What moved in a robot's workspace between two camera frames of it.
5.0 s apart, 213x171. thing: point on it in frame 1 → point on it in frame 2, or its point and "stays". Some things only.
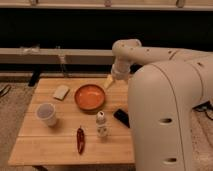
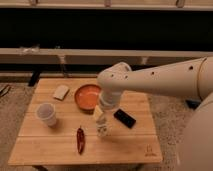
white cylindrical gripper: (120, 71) → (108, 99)
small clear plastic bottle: (102, 129) stays
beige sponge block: (61, 92) stays
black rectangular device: (122, 116) stays
